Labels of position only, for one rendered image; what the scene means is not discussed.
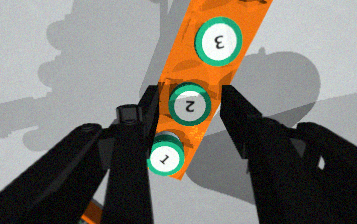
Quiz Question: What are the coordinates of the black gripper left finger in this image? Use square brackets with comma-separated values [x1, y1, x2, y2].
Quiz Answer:
[0, 85, 159, 224]

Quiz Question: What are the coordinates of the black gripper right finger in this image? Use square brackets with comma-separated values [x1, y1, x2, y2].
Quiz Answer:
[220, 85, 357, 224]

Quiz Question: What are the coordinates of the green screw cap with white top numbered 1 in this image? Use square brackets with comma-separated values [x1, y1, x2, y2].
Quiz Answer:
[147, 134, 185, 176]

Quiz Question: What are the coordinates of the orange handheld multimeter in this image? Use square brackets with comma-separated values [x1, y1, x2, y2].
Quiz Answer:
[78, 201, 102, 224]

